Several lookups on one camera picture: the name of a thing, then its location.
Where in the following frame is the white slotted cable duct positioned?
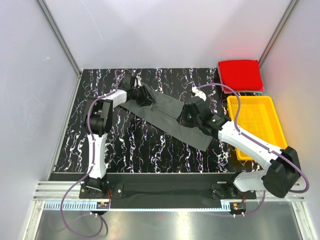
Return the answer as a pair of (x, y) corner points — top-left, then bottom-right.
(44, 200), (231, 212)

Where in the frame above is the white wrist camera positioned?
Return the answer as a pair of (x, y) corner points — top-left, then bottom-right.
(191, 86), (207, 101)
(133, 76), (142, 88)

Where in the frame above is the folded red t-shirt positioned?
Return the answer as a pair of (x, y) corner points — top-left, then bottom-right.
(217, 59), (264, 92)

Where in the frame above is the aluminium rail profile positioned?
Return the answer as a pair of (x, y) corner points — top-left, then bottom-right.
(33, 181), (305, 202)

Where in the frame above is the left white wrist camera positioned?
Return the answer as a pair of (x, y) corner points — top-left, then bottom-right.
(133, 76), (142, 88)

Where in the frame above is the aluminium frame post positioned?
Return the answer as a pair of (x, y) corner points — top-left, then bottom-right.
(35, 0), (82, 78)
(258, 0), (300, 69)

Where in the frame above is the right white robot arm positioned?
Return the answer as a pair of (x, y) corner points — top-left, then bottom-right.
(177, 96), (302, 199)

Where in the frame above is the left aluminium frame post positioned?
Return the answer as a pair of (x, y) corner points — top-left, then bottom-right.
(35, 0), (82, 78)

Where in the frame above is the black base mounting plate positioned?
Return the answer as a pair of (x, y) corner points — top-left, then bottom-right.
(79, 172), (256, 210)

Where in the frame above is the yellow plastic bin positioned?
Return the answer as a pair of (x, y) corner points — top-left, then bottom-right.
(237, 96), (288, 149)

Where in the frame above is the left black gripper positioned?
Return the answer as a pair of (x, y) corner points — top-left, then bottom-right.
(131, 85), (156, 107)

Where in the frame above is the right aluminium frame post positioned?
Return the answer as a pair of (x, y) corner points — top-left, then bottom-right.
(258, 0), (300, 69)

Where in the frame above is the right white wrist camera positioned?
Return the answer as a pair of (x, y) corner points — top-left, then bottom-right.
(191, 86), (207, 101)

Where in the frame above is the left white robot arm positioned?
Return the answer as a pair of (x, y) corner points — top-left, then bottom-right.
(82, 76), (156, 198)

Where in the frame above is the grey t-shirt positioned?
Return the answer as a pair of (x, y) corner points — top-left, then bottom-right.
(120, 86), (213, 152)

